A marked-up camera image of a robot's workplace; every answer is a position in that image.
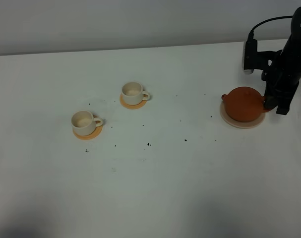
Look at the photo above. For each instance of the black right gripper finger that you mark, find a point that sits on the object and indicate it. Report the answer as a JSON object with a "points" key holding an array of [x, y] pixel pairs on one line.
{"points": [[270, 101], [284, 99]]}

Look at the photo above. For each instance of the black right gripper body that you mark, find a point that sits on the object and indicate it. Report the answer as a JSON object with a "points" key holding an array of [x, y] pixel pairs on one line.
{"points": [[282, 75]]}

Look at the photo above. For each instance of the brown clay teapot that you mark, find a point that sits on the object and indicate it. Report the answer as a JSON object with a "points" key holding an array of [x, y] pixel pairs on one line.
{"points": [[244, 104]]}

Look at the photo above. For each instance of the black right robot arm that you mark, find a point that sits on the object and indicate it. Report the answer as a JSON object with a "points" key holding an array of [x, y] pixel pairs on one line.
{"points": [[294, 40]]}

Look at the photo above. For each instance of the beige round teapot coaster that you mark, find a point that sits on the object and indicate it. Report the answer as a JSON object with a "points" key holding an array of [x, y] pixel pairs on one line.
{"points": [[237, 124]]}

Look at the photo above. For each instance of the white teacup far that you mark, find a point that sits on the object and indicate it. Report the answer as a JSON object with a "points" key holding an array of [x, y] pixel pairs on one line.
{"points": [[133, 93]]}

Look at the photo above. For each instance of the white teacup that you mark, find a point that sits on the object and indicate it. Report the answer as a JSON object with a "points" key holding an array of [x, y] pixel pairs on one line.
{"points": [[80, 115], [133, 93]]}

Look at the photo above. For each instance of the orange coaster far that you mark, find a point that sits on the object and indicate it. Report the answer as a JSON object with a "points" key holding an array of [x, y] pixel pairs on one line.
{"points": [[131, 107]]}

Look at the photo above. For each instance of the orange coaster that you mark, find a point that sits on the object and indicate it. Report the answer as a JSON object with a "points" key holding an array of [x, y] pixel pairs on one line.
{"points": [[131, 107], [87, 136]]}

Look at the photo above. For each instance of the orange coaster near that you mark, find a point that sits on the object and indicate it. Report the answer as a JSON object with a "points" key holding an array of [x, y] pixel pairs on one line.
{"points": [[87, 136]]}

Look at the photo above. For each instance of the white teacup near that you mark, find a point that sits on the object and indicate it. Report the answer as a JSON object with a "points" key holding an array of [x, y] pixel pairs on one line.
{"points": [[80, 115]]}

